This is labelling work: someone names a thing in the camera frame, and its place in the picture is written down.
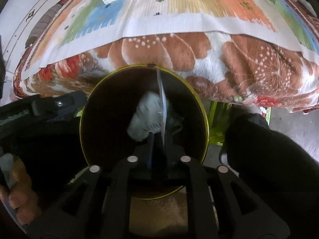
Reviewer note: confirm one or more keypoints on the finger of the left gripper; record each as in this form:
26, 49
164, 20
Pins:
50, 108

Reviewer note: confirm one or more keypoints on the white tissue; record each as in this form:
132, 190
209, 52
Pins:
146, 119

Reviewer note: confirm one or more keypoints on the person's left hand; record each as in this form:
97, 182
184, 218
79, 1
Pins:
21, 196

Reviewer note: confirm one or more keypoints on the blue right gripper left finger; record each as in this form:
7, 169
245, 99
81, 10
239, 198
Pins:
149, 153

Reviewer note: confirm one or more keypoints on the dark round trash bin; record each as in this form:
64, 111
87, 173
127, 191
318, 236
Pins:
107, 115

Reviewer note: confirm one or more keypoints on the floral brown blanket bed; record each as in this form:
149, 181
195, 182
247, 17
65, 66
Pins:
232, 68

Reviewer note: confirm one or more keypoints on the white bed headboard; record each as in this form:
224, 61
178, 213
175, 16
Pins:
18, 18

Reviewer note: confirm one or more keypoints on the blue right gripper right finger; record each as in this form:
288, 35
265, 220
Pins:
171, 151

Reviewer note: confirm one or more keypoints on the striped colourful woven mat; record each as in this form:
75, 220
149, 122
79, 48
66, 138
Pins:
82, 25

